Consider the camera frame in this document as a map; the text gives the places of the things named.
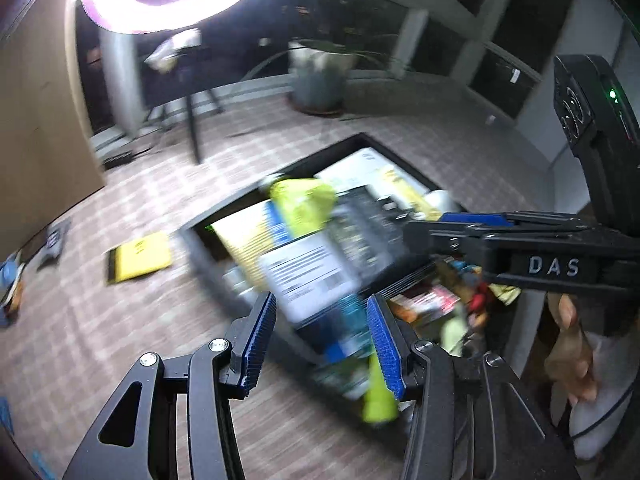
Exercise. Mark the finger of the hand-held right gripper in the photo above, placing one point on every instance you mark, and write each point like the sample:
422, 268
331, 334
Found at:
475, 218
440, 240

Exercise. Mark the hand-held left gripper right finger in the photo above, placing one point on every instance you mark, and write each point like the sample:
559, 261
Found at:
385, 355

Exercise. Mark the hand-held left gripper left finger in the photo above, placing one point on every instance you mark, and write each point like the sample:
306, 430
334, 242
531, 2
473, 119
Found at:
257, 345

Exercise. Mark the black storage bin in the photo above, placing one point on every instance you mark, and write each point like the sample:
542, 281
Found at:
210, 255

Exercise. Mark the person's right hand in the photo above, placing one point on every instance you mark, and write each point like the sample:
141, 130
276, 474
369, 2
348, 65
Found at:
570, 355

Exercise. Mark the blue plastic package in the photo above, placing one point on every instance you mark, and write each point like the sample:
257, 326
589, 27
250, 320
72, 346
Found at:
350, 320

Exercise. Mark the lime green tube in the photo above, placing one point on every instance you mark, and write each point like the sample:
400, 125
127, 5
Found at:
378, 405

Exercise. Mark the white box with printed label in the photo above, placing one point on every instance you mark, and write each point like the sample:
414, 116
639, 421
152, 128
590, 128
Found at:
310, 275

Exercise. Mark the white and yellow box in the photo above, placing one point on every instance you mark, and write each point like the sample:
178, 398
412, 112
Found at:
370, 170

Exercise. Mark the yellow and blue box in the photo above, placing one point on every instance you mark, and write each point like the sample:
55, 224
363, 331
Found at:
245, 240

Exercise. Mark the lime green plastic bag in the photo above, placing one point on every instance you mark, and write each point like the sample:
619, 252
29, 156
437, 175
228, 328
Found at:
300, 202

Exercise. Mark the yellow flat packet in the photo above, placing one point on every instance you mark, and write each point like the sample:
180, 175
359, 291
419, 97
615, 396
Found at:
140, 257

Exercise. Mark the grey plant pot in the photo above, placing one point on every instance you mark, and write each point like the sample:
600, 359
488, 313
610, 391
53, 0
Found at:
317, 80

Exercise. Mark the black tripod stand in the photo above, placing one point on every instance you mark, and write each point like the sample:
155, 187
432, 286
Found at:
194, 130

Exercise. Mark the grey slipper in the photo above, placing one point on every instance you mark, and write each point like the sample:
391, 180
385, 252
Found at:
54, 245

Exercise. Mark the black power strip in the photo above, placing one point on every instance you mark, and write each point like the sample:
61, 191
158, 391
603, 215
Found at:
117, 160

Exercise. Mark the blue and white shoe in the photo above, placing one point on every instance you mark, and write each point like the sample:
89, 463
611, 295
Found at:
11, 285

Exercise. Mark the light wooden table top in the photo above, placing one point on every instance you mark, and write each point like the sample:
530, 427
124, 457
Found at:
45, 135

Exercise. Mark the white plastic bag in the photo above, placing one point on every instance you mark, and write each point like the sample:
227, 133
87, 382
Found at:
170, 52

